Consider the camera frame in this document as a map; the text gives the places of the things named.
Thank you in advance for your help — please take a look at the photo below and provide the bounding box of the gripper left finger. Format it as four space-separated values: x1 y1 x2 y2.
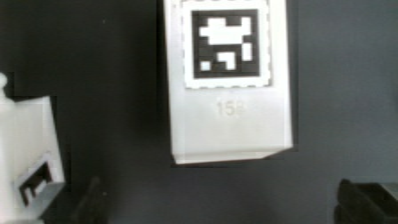
71 177 106 224

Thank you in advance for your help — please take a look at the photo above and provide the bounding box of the white stool leg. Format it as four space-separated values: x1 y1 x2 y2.
163 0 293 164
0 72 66 224

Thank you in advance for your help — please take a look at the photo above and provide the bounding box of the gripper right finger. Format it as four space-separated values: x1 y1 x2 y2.
336 179 398 224

